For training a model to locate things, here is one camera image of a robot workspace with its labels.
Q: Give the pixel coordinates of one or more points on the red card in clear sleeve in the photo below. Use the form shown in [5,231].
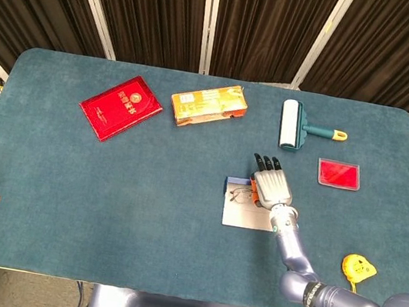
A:
[338,174]

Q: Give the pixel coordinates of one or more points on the teal lint roller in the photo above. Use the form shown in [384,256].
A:
[291,124]

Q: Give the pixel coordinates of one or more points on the thin wire-frame eyeglasses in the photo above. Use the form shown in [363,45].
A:
[243,194]

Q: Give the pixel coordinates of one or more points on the yellow tape measure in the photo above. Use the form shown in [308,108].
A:
[358,266]

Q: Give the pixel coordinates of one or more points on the orange yellow carton box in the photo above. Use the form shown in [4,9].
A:
[208,105]

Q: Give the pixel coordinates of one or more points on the red certificate book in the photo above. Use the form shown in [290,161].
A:
[120,109]

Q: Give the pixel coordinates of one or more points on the blue felt table cover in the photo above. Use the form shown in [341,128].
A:
[124,195]

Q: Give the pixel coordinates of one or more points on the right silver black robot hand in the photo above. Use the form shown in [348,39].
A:
[273,187]

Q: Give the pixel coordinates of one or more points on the blue glasses case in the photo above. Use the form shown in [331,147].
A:
[241,216]

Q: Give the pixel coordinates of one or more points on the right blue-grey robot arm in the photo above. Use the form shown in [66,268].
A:
[341,300]

